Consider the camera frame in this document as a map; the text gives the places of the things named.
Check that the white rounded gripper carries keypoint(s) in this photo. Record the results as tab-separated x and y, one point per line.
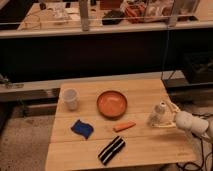
184	120

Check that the clear plastic bottle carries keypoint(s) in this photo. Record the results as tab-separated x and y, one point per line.
155	117

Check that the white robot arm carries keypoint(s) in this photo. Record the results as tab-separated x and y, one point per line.
166	114

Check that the orange carrot piece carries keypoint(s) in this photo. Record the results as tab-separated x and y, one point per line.
123	126

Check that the orange bowl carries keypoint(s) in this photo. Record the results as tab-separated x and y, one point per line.
112	104

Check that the blue cloth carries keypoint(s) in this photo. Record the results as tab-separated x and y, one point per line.
82	128

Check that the translucent plastic cup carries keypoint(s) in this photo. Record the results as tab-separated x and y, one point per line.
70	98

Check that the orange tool on bench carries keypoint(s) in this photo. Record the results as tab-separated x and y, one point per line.
135	13

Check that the black bag on bench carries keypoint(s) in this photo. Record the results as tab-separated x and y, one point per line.
112	17

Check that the clear container on bench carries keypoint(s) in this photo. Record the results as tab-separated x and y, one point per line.
60	15

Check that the metal post right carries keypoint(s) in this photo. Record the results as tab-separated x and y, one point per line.
172	20

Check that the metal post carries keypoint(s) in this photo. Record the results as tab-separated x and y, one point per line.
172	20
83	8

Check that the metal post left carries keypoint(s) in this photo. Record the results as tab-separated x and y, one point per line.
83	8

